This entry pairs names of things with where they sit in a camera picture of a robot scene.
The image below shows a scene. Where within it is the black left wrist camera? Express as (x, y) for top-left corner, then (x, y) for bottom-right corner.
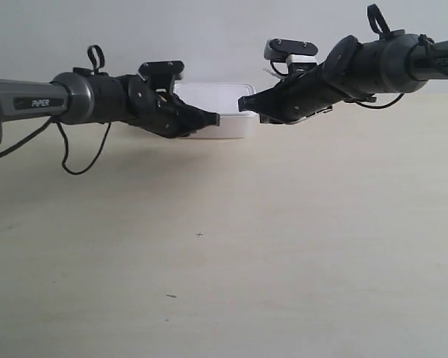
(138, 60), (185, 93)

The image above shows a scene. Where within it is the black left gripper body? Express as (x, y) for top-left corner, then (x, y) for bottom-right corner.
(125, 75), (190, 139)

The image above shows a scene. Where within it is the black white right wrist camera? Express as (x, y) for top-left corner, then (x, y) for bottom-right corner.
(264, 38), (318, 78)

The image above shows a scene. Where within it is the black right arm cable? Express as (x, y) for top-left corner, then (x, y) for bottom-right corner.
(343, 3), (434, 109)

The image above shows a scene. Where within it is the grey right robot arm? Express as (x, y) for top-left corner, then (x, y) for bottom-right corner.
(237, 34), (448, 125)

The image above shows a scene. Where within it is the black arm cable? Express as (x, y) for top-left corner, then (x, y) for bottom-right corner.
(343, 3), (434, 109)
(0, 117), (113, 176)

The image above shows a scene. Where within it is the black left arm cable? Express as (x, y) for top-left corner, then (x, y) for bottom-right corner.
(0, 117), (113, 176)

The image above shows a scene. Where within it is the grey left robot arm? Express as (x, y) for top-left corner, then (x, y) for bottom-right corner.
(0, 61), (220, 144)

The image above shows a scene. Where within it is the white lidded plastic container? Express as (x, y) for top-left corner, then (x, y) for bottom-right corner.
(175, 83), (257, 139)

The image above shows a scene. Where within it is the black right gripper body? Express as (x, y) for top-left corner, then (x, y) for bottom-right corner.
(259, 64), (346, 125)

